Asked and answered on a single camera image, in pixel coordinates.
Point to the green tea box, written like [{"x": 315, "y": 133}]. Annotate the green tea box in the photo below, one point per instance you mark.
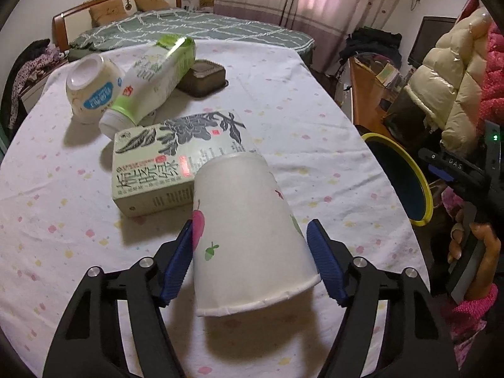
[{"x": 157, "y": 165}]

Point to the person's right forearm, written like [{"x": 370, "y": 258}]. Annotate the person's right forearm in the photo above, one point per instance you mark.
[{"x": 472, "y": 315}]

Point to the white bowl-shaped cup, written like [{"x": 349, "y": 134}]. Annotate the white bowl-shaped cup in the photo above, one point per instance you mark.
[{"x": 94, "y": 94}]

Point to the dark plastic tray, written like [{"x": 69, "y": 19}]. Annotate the dark plastic tray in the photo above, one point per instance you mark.
[{"x": 201, "y": 78}]

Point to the dark clothes pile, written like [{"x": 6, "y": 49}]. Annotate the dark clothes pile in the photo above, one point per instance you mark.
[{"x": 370, "y": 41}]

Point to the wooden desk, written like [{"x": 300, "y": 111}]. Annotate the wooden desk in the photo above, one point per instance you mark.
[{"x": 364, "y": 86}]

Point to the white paper cup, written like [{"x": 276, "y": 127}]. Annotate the white paper cup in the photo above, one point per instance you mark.
[{"x": 248, "y": 224}]

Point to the wooden bed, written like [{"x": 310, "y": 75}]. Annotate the wooden bed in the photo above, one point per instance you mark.
[{"x": 59, "y": 19}]

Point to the green plaid blanket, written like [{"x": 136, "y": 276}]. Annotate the green plaid blanket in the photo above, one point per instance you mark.
[{"x": 236, "y": 27}]

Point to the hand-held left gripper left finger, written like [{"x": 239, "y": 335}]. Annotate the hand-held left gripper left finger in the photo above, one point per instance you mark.
[{"x": 179, "y": 260}]

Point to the brown pillow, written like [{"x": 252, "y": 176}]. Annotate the brown pillow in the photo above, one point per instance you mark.
[
  {"x": 108, "y": 15},
  {"x": 152, "y": 0}
]

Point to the white dotted tablecloth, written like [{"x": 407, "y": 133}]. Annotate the white dotted tablecloth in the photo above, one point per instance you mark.
[{"x": 315, "y": 126}]

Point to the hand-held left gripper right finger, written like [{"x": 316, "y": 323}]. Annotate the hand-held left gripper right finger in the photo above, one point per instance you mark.
[{"x": 327, "y": 264}]

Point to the green white plastic bottle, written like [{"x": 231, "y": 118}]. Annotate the green white plastic bottle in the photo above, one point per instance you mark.
[{"x": 145, "y": 82}]

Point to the yellow-rimmed trash bin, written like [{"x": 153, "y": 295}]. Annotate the yellow-rimmed trash bin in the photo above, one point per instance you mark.
[{"x": 397, "y": 181}]

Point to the black television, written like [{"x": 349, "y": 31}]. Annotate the black television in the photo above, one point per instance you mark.
[{"x": 427, "y": 39}]

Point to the red puffer jacket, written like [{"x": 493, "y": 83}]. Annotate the red puffer jacket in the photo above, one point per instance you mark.
[{"x": 494, "y": 71}]

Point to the green book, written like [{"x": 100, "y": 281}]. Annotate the green book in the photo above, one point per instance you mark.
[{"x": 386, "y": 75}]

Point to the person's right hand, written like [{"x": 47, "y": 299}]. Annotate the person's right hand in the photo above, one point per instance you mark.
[{"x": 488, "y": 260}]

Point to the dark jacket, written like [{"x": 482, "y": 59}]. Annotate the dark jacket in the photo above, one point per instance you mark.
[{"x": 23, "y": 63}]

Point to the cream puffer jacket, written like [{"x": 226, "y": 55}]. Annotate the cream puffer jacket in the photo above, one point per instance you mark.
[{"x": 445, "y": 78}]

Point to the floral cloth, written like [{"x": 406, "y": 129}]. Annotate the floral cloth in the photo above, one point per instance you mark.
[{"x": 29, "y": 71}]

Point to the pink white curtain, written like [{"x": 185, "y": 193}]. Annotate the pink white curtain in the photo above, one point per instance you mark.
[{"x": 295, "y": 0}]

